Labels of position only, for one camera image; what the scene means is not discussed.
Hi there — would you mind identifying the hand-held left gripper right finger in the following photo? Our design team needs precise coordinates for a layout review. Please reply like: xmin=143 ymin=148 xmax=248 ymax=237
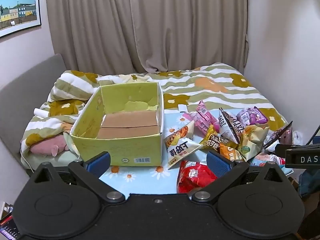
xmin=191 ymin=152 xmax=288 ymax=204

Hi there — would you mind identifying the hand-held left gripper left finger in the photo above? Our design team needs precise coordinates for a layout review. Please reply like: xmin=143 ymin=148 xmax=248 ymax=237
xmin=30 ymin=152 xmax=125 ymax=204

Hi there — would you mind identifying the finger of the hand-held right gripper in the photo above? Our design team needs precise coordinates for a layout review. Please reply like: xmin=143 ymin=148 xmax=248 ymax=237
xmin=274 ymin=143 xmax=320 ymax=155

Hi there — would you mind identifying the yellow-green cardboard box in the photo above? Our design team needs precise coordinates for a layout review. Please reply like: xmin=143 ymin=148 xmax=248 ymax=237
xmin=70 ymin=81 xmax=164 ymax=167

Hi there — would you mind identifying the gold chocolate snack packet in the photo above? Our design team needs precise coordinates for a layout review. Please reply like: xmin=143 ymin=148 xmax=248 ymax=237
xmin=200 ymin=124 xmax=239 ymax=155

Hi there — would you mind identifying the yellow green chip packet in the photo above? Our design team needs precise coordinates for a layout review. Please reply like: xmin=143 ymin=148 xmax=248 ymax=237
xmin=236 ymin=124 xmax=270 ymax=162

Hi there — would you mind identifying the dark purple snack packet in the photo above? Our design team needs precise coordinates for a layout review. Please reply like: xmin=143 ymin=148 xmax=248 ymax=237
xmin=263 ymin=121 xmax=293 ymax=148

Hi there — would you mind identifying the orange snack packet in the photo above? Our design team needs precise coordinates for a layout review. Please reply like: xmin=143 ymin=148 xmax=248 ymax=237
xmin=219 ymin=144 xmax=243 ymax=162

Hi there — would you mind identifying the dark blue cloth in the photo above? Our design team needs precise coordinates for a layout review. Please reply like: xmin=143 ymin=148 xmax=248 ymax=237
xmin=298 ymin=165 xmax=320 ymax=198

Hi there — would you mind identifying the red snack packet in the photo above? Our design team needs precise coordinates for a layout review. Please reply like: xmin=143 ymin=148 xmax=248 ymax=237
xmin=176 ymin=160 xmax=218 ymax=194

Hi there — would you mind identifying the black white snack packet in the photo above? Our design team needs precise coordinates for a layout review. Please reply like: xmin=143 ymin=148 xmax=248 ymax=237
xmin=219 ymin=107 xmax=245 ymax=145

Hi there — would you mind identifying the white orange chip packet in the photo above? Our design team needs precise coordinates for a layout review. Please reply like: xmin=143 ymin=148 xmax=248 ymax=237
xmin=164 ymin=120 xmax=203 ymax=170

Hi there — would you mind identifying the pink striped snack packet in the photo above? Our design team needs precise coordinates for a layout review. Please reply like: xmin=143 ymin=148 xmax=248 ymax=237
xmin=194 ymin=100 xmax=220 ymax=133

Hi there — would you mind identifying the light blue daisy cloth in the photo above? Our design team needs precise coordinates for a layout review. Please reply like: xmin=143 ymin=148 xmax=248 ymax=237
xmin=99 ymin=107 xmax=295 ymax=196

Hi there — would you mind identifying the pink plush toy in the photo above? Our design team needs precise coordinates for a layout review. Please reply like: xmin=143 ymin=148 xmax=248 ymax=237
xmin=29 ymin=133 xmax=71 ymax=157

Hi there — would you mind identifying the white rolled object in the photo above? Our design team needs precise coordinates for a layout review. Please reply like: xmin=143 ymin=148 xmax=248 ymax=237
xmin=33 ymin=107 xmax=50 ymax=118

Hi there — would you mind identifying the striped flower blanket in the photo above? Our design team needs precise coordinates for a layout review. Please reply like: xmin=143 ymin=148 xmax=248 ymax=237
xmin=21 ymin=62 xmax=288 ymax=168

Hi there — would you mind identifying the grey headboard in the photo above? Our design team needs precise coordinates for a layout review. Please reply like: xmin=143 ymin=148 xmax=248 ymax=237
xmin=0 ymin=53 xmax=66 ymax=157

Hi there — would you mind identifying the laptop keyboard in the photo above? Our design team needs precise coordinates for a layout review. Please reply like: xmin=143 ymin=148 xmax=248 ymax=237
xmin=0 ymin=201 xmax=20 ymax=240

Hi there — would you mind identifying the beige curtain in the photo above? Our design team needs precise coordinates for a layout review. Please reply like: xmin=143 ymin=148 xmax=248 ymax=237
xmin=46 ymin=0 xmax=248 ymax=76

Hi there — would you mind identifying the framed houses picture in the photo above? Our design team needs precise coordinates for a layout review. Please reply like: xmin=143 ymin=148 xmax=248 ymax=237
xmin=0 ymin=0 xmax=42 ymax=38

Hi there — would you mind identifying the black cable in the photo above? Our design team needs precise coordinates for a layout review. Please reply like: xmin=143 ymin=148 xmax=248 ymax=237
xmin=305 ymin=124 xmax=320 ymax=146

